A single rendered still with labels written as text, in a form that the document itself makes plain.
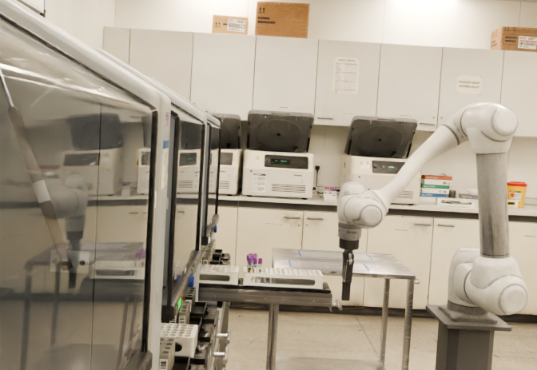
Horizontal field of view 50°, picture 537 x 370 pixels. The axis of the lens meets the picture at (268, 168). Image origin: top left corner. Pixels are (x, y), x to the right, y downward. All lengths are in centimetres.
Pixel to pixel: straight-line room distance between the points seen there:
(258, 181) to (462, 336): 245
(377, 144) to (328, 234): 94
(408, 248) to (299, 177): 103
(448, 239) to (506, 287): 260
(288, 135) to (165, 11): 154
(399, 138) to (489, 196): 280
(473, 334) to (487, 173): 65
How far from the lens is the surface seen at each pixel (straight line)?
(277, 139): 486
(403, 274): 253
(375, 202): 197
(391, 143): 496
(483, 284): 220
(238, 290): 215
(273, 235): 449
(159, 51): 484
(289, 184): 446
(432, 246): 471
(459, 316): 240
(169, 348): 136
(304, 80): 476
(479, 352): 246
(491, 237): 219
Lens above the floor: 136
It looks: 3 degrees down
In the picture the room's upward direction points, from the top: 3 degrees clockwise
